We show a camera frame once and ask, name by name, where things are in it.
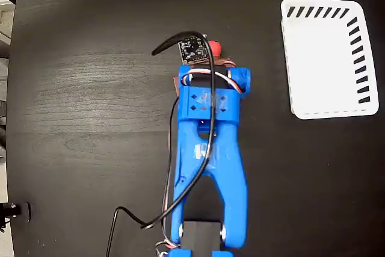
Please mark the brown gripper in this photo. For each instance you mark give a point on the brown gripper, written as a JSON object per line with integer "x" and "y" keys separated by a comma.
{"x": 227, "y": 62}

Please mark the red turtle toy gold shell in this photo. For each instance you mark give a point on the red turtle toy gold shell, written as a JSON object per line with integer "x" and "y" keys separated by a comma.
{"x": 215, "y": 47}

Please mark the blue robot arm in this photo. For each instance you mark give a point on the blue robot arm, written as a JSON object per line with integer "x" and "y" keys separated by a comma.
{"x": 228, "y": 160}

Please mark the white plastic basket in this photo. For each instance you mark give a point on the white plastic basket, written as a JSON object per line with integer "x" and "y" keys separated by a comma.
{"x": 319, "y": 67}

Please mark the black table clamp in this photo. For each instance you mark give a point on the black table clamp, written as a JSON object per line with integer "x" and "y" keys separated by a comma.
{"x": 25, "y": 212}

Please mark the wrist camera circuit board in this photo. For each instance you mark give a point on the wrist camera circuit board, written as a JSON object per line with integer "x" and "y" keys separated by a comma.
{"x": 192, "y": 49}

